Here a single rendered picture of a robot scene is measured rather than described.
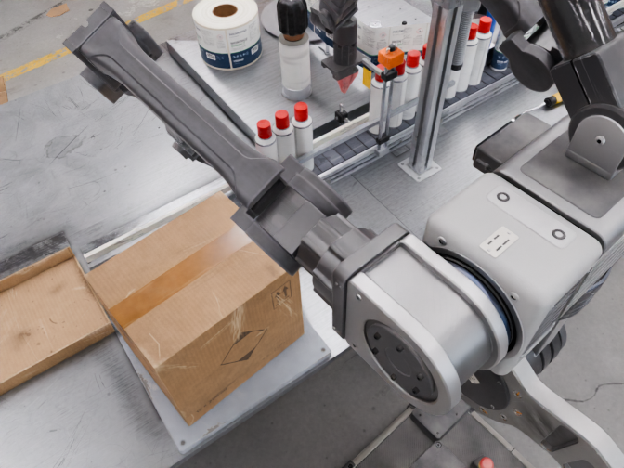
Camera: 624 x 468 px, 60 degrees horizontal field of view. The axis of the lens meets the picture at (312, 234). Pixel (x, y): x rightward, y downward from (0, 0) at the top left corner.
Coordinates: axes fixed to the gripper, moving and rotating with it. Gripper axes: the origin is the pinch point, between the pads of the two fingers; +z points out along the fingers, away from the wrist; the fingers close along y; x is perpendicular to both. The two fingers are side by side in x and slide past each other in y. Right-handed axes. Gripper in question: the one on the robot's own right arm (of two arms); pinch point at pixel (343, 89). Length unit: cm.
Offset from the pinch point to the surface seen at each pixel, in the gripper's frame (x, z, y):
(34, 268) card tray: -8, 17, 87
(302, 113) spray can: 7.3, -5.6, 18.1
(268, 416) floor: 25, 102, 50
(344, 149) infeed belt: 7.0, 13.7, 4.5
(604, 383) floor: 87, 101, -55
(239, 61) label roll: -42.5, 11.1, 8.0
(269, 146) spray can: 8.1, -1.5, 28.2
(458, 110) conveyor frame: 12.0, 15.6, -34.1
